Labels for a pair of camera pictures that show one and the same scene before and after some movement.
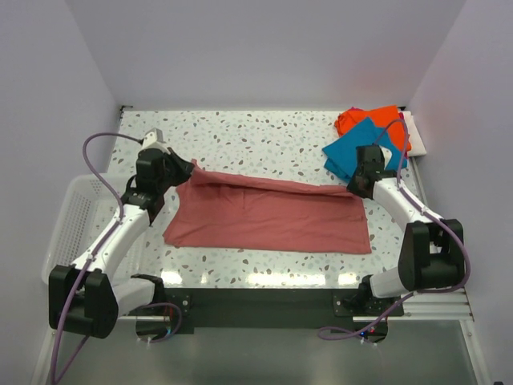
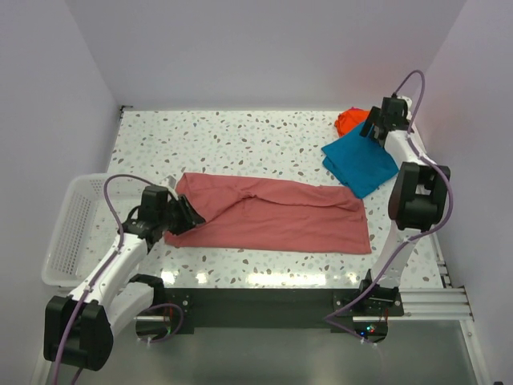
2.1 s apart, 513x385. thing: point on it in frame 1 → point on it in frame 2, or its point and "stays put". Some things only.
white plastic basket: (86, 204) stays put
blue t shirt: (341, 154) stays put
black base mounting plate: (272, 306) stays put
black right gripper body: (353, 185) → (405, 123)
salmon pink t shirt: (210, 210) stays put
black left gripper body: (175, 173) → (168, 217)
